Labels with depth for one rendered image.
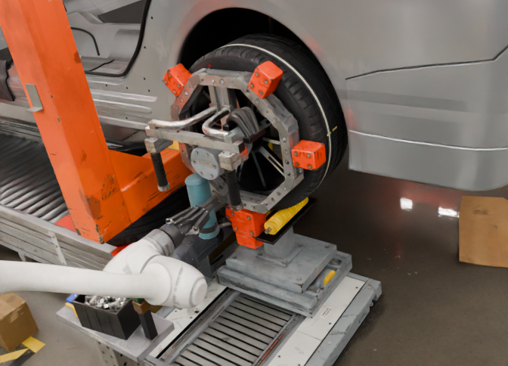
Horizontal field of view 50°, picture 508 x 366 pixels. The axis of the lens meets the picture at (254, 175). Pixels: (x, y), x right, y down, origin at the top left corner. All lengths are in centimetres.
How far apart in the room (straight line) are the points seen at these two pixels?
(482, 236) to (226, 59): 158
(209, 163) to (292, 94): 37
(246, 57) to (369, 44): 43
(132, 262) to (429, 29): 103
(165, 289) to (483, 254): 178
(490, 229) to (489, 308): 56
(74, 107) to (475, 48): 132
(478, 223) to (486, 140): 130
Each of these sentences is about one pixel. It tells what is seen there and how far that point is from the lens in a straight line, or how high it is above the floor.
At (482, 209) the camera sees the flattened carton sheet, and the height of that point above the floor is 1.
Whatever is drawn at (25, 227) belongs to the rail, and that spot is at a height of 34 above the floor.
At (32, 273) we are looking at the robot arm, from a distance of 130.
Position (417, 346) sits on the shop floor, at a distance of 234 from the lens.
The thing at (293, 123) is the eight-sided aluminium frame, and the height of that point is 96.
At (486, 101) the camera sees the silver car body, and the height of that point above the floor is 105.
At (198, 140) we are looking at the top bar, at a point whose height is 97.
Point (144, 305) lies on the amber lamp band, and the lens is 177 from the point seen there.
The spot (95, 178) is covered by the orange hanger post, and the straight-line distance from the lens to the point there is 216.
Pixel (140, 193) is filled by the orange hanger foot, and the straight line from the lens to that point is 233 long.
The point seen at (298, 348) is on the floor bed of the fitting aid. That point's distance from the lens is 224.
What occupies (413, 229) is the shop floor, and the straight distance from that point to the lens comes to 294.
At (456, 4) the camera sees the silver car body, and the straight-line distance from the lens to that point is 161.
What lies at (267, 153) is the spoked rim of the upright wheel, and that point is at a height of 79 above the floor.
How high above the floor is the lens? 170
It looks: 28 degrees down
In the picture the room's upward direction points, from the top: 10 degrees counter-clockwise
